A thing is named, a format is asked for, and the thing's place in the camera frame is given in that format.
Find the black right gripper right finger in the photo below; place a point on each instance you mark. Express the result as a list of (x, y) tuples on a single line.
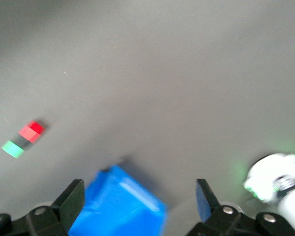
[(211, 211)]

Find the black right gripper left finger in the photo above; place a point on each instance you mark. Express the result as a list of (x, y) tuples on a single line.
[(64, 209)]

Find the small green cube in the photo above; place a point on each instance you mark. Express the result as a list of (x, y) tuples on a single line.
[(12, 148)]

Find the small red cube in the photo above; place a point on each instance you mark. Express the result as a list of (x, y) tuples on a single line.
[(30, 131)]

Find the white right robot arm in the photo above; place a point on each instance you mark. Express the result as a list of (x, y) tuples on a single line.
[(268, 172)]

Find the blue plastic storage bin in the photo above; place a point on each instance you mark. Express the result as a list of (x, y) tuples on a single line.
[(118, 204)]

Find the dark grey table mat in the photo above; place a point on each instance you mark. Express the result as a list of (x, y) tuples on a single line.
[(162, 73)]

